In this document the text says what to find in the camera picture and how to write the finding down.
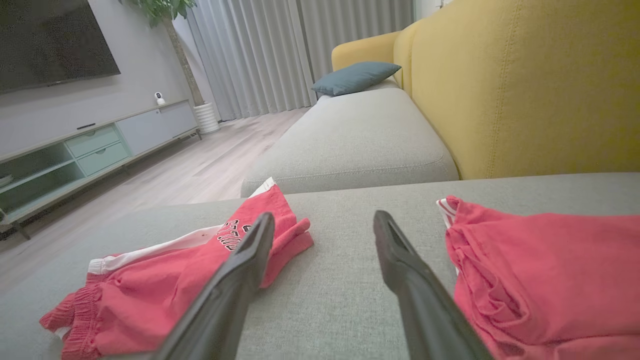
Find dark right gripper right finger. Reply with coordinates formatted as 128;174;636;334
373;210;494;360

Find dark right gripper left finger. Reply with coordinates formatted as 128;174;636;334
150;212;276;360

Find red shorts white side stripe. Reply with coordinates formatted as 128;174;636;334
39;177;315;360

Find red basketball jersey white sleeves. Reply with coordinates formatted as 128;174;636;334
436;195;640;360

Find large grey sofa seat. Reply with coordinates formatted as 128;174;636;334
0;172;640;360

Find white ribbed plant pot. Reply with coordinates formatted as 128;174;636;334
193;101;221;135

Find grey green TV cabinet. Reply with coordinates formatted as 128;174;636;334
0;99;203;242

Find teal throw pillow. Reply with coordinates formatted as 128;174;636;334
311;61;403;98

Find yellow sofa backrest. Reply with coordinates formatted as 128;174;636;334
331;0;640;181

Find green potted tree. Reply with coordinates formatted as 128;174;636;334
119;0;206;107

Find grey pleated curtains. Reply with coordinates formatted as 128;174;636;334
172;0;417;123

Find black flat television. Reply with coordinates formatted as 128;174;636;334
0;0;122;95

